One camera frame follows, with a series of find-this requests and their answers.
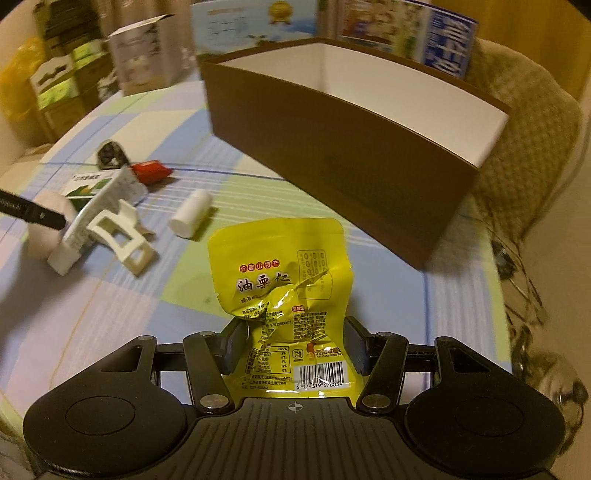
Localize dark blue milk carton box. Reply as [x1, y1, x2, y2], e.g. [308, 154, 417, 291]
[336, 0, 479, 80]

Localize open white cardboard box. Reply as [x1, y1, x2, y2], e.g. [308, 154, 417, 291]
[108, 14, 177, 97]

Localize beige quilted chair cover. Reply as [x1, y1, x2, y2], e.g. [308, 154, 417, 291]
[462, 37, 584, 241]

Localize green and white carton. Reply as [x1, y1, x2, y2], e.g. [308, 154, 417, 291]
[47, 167, 149, 277]

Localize light blue milk carton box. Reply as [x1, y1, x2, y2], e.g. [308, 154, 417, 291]
[190, 0, 320, 54]

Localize stack of green boxes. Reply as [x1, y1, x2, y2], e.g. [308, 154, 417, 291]
[30, 0, 117, 112]

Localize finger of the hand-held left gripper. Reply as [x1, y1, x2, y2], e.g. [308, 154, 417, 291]
[0, 186, 68, 230]

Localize tangled floor cables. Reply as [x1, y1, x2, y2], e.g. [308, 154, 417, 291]
[488, 225, 551, 334]

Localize white cylinder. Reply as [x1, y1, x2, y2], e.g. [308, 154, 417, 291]
[168, 188, 212, 239]

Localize brown cardboard box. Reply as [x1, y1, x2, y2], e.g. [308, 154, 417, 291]
[199, 38, 512, 271]

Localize yellow snack packet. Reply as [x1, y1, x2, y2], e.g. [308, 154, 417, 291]
[207, 218, 355, 400]

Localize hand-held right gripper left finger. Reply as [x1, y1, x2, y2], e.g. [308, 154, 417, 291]
[95, 319, 246, 414]

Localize red snack packet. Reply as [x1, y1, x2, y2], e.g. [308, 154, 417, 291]
[131, 160, 174, 186]

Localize yellow plastic bag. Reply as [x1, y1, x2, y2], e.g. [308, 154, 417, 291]
[0, 37, 48, 121]

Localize clear glass jar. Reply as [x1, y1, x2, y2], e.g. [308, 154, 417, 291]
[510, 323, 585, 445]

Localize white tissue roll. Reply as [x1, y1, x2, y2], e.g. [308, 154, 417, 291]
[27, 190, 78, 263]

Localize white plastic clip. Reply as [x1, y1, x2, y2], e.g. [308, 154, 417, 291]
[87, 199, 160, 277]

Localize dark snack packet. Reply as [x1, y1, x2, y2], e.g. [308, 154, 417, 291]
[95, 140, 129, 168]

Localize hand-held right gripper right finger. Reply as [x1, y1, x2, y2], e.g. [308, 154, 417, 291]
[344, 316, 497, 412]

